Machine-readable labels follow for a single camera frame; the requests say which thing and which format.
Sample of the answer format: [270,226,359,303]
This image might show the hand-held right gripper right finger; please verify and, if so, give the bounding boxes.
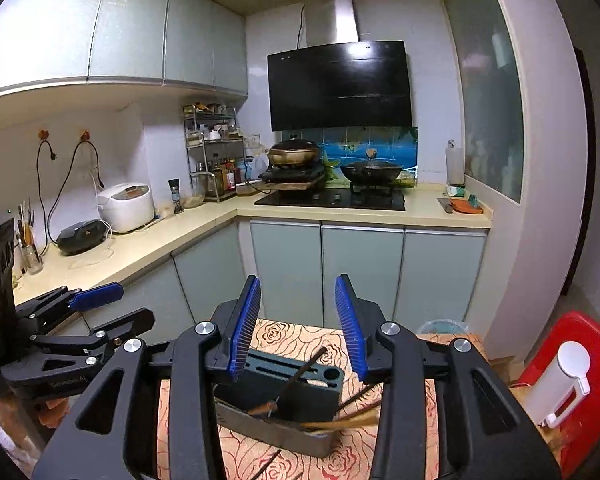
[334,274,563,480]

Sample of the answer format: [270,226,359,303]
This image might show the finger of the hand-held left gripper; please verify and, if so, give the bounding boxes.
[15,282,125,336]
[2,308,156,400]

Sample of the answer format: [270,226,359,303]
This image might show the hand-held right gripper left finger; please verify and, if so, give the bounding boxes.
[31,275,263,480]

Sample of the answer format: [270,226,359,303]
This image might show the dark chopstick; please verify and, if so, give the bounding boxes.
[272,347,328,408]
[252,451,282,478]
[337,385,381,408]

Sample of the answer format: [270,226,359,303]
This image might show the brown wooden chopstick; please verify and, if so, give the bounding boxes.
[325,407,381,426]
[300,412,381,433]

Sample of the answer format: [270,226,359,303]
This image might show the dark green utensil organizer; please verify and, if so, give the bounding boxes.
[214,349,344,458]

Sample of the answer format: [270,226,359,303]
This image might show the floral tablecloth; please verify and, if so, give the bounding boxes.
[35,317,566,480]

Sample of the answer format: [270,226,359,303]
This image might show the black round appliance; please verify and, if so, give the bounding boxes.
[56,220,108,256]

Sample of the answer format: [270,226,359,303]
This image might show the grey lower cabinets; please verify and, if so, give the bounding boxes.
[15,217,488,351]

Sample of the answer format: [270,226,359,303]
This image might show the grey cabinets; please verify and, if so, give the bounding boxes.
[15,217,488,351]
[0,0,249,103]

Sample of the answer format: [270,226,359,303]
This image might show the clear utensil jar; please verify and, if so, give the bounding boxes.
[15,197,45,276]

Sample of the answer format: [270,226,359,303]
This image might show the white rice cooker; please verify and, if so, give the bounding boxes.
[96,182,156,234]

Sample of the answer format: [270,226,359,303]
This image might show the bin with plastic bag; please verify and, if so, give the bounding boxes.
[417,319,473,346]

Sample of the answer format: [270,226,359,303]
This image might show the beige kitchen countertop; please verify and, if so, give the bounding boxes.
[12,182,493,306]

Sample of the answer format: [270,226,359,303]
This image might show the pepper grinder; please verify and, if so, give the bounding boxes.
[168,178,185,215]

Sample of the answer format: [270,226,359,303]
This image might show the black glass gas hob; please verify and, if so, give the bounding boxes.
[254,187,407,212]

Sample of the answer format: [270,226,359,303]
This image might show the black lidded wok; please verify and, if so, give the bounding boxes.
[340,149,403,185]

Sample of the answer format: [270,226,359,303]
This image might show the black induction cooker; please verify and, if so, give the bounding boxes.
[258,162,328,190]

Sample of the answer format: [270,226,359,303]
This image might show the clear plastic jug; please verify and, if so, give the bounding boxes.
[250,152,271,181]

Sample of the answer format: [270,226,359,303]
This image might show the metal spice rack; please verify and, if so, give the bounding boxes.
[182,103,243,203]

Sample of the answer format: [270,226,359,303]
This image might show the golden lidded pan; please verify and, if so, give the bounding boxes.
[267,135,322,168]

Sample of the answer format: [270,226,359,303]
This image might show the blue scenic backsplash panel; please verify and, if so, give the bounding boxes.
[280,126,419,188]

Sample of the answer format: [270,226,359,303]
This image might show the tall white plastic bottle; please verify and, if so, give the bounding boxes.
[445,140,466,187]

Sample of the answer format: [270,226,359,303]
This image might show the white jug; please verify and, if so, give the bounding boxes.
[522,341,593,428]

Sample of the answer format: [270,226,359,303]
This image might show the black range hood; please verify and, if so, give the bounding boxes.
[267,0,412,132]

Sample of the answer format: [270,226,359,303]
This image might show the grey upper cabinets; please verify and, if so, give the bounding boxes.
[0,0,249,103]

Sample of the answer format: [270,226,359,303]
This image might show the frosted glass panel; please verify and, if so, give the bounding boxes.
[442,0,526,206]

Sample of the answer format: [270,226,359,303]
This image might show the white appliance cable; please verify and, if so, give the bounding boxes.
[69,170,117,270]

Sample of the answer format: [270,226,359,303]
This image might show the black wall cable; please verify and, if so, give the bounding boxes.
[47,141,102,246]
[35,140,58,256]

